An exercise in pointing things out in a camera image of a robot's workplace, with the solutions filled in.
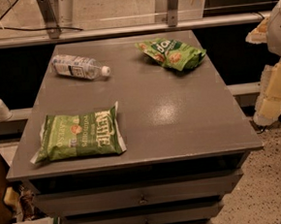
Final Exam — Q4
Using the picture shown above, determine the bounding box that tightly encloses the black cable on floor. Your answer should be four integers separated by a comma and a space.
0, 19, 83, 39

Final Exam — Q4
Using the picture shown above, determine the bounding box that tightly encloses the clear plastic water bottle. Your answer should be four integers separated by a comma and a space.
51, 54, 111, 80

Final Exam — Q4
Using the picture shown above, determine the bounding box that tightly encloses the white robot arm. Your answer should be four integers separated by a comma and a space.
245, 0, 281, 126

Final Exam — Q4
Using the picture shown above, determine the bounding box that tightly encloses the metal frame rail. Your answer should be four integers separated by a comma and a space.
0, 0, 270, 48

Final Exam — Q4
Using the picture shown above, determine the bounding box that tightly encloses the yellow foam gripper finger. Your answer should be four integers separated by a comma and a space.
245, 17, 268, 45
254, 58, 281, 127

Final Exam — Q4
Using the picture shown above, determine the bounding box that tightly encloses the grey drawer cabinet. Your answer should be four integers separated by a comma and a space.
8, 37, 262, 224

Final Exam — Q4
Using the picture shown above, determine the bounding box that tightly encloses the green Kettle chips bag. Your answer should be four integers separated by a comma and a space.
30, 102, 127, 164

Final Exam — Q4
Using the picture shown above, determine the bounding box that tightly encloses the green rice chip bag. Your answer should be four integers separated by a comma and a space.
136, 38, 206, 72

